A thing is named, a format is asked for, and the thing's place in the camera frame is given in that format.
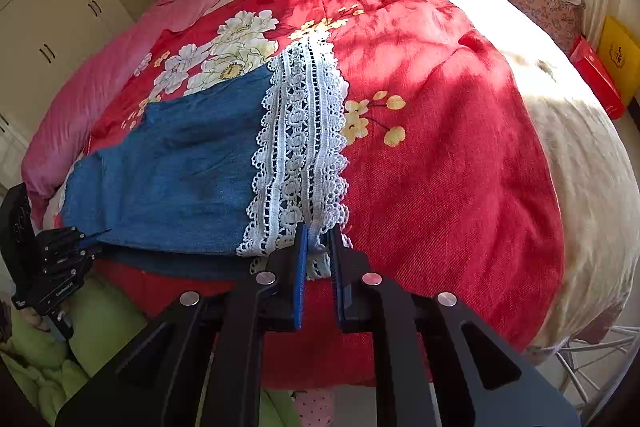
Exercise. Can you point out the floral fabric basket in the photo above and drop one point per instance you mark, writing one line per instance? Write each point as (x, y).
(550, 17)

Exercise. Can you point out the yellow box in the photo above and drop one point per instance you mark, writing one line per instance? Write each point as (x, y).
(620, 52)

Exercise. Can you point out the red box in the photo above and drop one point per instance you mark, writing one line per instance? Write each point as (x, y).
(597, 77)

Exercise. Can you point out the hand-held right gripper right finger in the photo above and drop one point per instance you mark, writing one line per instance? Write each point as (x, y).
(340, 289)

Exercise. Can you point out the pink quilt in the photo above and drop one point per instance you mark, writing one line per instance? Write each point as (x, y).
(90, 92)

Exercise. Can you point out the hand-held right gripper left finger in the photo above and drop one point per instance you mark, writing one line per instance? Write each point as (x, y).
(300, 279)

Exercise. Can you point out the blue denim jeans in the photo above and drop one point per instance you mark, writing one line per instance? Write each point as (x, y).
(175, 177)

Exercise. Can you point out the white wardrobe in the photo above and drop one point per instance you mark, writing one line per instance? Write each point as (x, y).
(50, 22)

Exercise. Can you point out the beige bed sheet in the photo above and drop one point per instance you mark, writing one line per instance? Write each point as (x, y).
(575, 157)

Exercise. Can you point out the red floral blanket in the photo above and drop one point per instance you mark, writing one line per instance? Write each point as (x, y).
(425, 157)

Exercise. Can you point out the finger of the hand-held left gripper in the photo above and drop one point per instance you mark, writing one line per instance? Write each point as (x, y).
(65, 238)
(67, 259)

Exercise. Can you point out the pink dotted cloth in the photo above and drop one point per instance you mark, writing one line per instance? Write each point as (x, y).
(315, 407)

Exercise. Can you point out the green fleece clothing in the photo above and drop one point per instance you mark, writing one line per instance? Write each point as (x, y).
(105, 322)

